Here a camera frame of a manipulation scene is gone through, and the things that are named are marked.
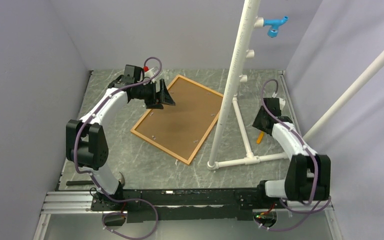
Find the orange picture frame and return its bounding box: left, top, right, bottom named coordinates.
left=130, top=74, right=223, bottom=165

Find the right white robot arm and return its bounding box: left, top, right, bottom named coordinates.
left=252, top=97, right=331, bottom=208

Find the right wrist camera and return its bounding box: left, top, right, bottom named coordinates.
left=278, top=97, right=286, bottom=111

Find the blue pipe fitting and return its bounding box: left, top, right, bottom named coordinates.
left=263, top=16, right=289, bottom=38

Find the aluminium rail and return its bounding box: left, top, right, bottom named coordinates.
left=40, top=188, right=334, bottom=216

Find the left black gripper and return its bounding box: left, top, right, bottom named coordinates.
left=135, top=79, right=176, bottom=110

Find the orange handled screwdriver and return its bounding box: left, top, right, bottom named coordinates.
left=256, top=131, right=265, bottom=144

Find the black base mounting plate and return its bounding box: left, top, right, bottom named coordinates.
left=90, top=187, right=282, bottom=223

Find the black rod on table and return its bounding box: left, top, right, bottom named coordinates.
left=65, top=180, right=94, bottom=186

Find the white pvc pipe stand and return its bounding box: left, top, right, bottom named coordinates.
left=207, top=0, right=384, bottom=171

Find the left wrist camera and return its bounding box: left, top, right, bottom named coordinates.
left=143, top=66, right=161, bottom=79

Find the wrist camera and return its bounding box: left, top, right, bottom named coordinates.
left=278, top=97, right=286, bottom=111
left=143, top=66, right=161, bottom=79

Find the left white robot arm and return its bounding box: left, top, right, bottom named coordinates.
left=65, top=65, right=176, bottom=210

